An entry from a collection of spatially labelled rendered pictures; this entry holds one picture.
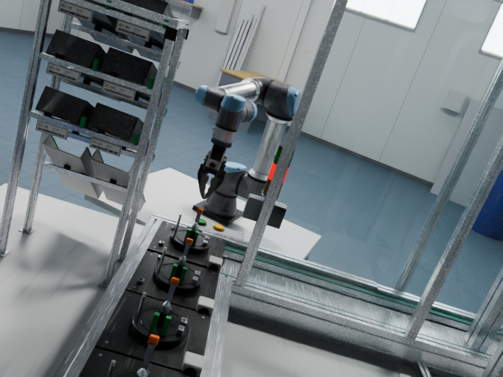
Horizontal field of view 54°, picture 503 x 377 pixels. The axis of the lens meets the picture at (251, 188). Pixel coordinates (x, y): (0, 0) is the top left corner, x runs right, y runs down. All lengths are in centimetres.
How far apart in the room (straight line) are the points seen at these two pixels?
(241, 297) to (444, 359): 69
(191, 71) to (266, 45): 172
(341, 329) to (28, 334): 91
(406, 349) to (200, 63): 933
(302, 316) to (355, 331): 18
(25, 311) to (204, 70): 939
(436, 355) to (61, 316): 115
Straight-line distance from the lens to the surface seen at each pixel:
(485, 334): 197
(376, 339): 170
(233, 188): 220
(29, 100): 147
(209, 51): 1054
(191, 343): 126
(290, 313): 162
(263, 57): 1009
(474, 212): 159
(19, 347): 133
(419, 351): 176
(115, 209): 209
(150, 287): 141
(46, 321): 141
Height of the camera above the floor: 171
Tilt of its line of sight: 18 degrees down
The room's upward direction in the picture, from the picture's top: 19 degrees clockwise
